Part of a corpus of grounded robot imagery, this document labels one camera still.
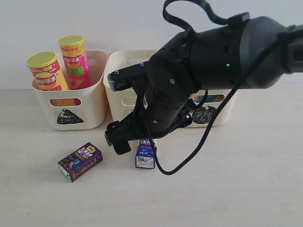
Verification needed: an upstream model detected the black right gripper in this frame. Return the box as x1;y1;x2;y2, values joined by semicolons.
104;99;193;155

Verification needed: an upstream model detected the blue instant noodle bag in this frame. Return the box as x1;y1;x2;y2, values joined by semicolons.
193;94;225;104

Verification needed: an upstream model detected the yellow Lay's chips can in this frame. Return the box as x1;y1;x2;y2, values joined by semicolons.
26;51;69;91

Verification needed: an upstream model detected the pink Lay's chips can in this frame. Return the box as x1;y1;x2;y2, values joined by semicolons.
58;35;93;90

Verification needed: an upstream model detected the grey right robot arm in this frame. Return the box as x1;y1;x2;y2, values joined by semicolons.
105;17;303;154

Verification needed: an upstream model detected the blue white milk carton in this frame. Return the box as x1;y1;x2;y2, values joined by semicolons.
135;139;157;169

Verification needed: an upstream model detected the middle cream bin square mark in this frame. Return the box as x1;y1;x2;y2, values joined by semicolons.
103;49;156;122

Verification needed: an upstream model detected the purple juice carton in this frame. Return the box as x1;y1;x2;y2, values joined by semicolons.
58;142;103;182

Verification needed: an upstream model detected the left cream bin triangle mark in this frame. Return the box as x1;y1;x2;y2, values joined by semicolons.
32;50;109;131

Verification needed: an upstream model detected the right cream bin circle mark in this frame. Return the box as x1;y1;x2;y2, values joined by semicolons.
184;88;237;128

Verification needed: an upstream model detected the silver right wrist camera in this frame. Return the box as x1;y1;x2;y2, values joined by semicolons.
107;61;148;92

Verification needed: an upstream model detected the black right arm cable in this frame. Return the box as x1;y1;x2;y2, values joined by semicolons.
142;0;299;175

